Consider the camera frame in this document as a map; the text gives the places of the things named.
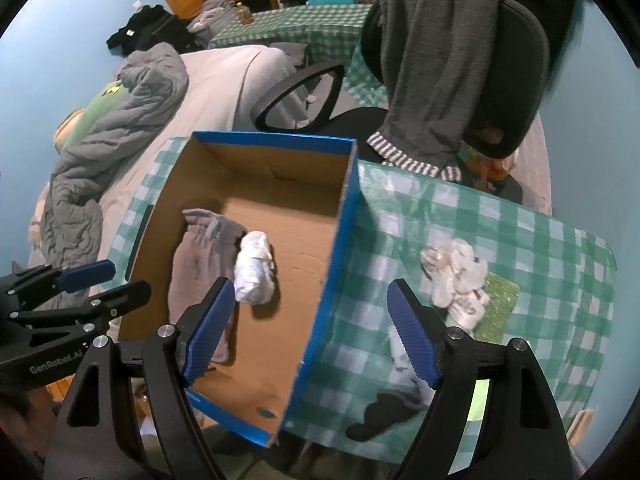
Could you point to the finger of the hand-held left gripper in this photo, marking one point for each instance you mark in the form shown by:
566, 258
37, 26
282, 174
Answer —
85, 276
122, 296

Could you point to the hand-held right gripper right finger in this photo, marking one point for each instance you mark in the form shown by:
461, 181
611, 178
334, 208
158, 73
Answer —
412, 340

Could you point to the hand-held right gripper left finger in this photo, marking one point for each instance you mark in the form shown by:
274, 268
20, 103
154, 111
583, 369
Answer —
210, 332

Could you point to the grey and white sock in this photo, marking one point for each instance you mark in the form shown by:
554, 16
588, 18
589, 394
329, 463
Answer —
400, 355

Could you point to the long grey sock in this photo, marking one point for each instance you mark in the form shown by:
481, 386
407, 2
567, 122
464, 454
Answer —
197, 260

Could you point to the pile of white socks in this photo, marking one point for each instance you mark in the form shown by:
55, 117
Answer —
457, 270

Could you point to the black sock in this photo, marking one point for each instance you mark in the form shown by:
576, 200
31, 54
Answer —
380, 417

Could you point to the blue cardboard box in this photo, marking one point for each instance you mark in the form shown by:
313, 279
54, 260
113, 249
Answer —
295, 220

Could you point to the green glitter cloth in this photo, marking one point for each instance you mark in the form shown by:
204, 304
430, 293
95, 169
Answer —
500, 300

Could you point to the green checked tablecloth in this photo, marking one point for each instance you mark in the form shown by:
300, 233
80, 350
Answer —
525, 320

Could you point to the grey quilted duvet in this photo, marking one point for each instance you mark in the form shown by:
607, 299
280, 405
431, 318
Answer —
125, 125

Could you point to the green plush pillow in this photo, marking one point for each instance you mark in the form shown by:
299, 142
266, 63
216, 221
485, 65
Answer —
95, 115

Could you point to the light wooden board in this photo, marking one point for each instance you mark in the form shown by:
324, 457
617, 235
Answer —
582, 427

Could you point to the orange snack bags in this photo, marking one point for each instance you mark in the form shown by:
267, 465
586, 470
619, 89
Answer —
492, 165

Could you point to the beige bed sheet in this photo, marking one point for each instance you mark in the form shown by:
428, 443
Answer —
225, 85

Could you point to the black clothes heap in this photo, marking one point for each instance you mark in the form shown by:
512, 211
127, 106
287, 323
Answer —
150, 27

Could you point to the grey clothes heap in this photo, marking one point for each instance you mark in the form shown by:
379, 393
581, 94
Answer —
212, 20

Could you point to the grey sweater with striped cuffs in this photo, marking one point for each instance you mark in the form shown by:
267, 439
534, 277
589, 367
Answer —
435, 45

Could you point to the black office chair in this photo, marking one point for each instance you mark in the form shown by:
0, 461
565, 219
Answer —
515, 60

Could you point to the green checked cloth covered table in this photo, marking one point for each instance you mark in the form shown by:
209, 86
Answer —
300, 25

